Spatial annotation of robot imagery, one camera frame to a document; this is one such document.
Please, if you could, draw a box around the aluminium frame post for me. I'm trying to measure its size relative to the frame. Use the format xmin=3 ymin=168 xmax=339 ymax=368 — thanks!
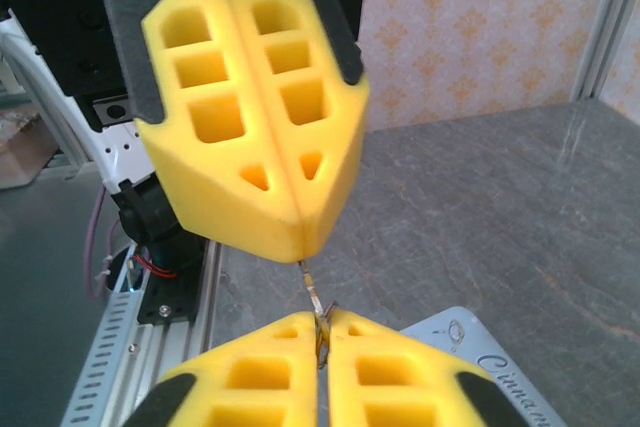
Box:
xmin=571 ymin=0 xmax=640 ymax=101

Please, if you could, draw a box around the metal shelf sheet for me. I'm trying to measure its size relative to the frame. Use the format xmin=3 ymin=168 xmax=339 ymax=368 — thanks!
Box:
xmin=0 ymin=165 xmax=117 ymax=427

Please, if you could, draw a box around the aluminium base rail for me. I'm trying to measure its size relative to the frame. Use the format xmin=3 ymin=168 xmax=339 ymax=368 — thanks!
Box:
xmin=113 ymin=240 xmax=224 ymax=427

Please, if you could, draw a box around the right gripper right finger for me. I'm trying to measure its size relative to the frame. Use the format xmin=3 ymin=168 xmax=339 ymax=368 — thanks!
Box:
xmin=321 ymin=308 xmax=567 ymax=427

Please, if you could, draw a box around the slotted grey cable duct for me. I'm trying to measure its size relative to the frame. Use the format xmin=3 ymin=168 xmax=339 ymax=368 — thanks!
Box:
xmin=61 ymin=290 xmax=147 ymax=427

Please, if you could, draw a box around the cartoon printed tin box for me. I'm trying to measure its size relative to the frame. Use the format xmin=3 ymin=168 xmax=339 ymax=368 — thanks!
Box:
xmin=399 ymin=305 xmax=569 ymax=427

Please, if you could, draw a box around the black base plate left arm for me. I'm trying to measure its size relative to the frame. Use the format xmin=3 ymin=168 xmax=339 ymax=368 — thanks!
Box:
xmin=135 ymin=266 xmax=204 ymax=330

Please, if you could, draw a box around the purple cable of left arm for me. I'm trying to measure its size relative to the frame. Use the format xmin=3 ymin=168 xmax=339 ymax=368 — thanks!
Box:
xmin=83 ymin=185 xmax=110 ymax=302

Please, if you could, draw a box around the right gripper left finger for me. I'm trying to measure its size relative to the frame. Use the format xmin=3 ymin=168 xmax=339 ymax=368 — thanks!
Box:
xmin=124 ymin=310 xmax=322 ymax=427

